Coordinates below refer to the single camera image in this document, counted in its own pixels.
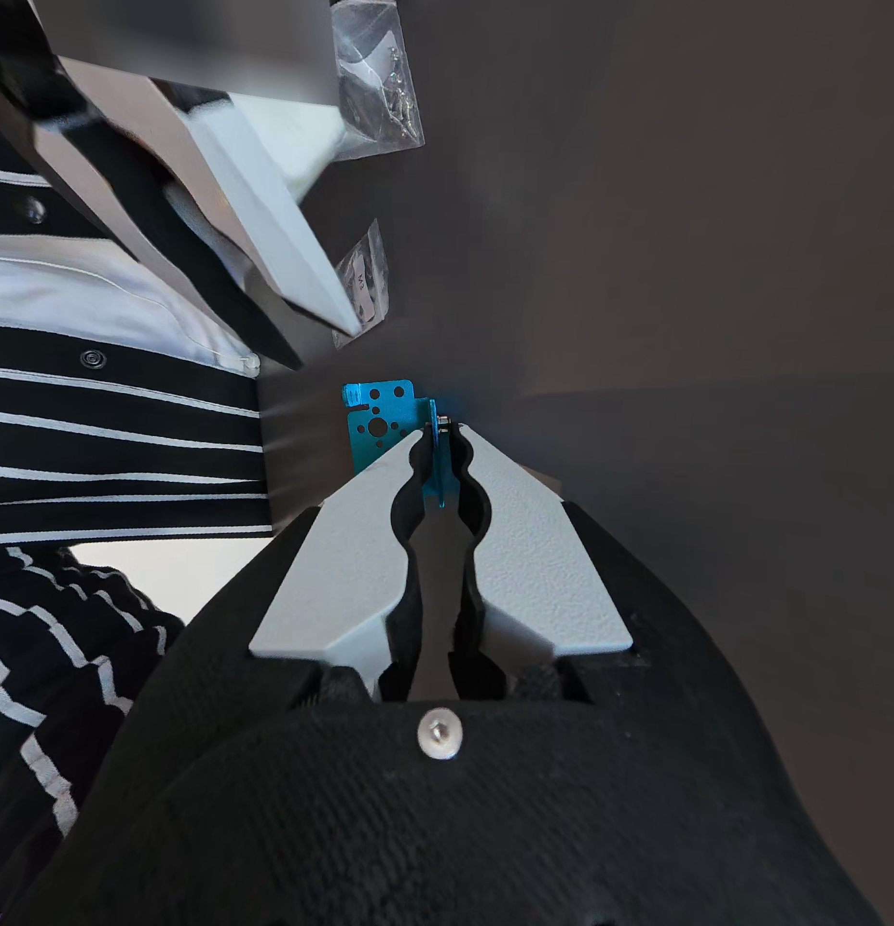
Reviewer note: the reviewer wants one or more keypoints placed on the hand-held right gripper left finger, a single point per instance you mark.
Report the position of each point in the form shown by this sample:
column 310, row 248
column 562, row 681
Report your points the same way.
column 331, row 579

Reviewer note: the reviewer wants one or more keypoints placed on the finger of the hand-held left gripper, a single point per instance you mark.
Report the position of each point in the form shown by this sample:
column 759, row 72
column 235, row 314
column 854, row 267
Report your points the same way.
column 143, row 159
column 273, row 217

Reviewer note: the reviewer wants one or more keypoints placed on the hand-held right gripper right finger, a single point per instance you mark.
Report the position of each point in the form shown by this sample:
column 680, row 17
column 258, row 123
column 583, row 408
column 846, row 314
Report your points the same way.
column 548, row 579

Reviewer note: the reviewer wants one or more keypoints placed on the clear bag of screws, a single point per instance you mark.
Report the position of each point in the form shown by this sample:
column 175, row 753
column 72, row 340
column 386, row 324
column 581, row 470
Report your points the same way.
column 378, row 79

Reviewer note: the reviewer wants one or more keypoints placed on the blue perforated metal bracket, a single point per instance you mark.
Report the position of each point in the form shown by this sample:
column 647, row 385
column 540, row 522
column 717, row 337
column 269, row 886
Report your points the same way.
column 378, row 427

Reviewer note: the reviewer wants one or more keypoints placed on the dark desk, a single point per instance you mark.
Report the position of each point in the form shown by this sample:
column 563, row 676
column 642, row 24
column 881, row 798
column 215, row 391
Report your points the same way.
column 671, row 362

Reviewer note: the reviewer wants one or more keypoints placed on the labelled clear bag of nuts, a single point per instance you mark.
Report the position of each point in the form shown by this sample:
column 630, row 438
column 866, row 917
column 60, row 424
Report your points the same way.
column 366, row 278

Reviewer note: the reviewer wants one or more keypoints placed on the black white striped clothing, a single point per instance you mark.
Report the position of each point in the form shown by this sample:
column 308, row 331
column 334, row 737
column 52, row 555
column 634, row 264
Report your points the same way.
column 114, row 448

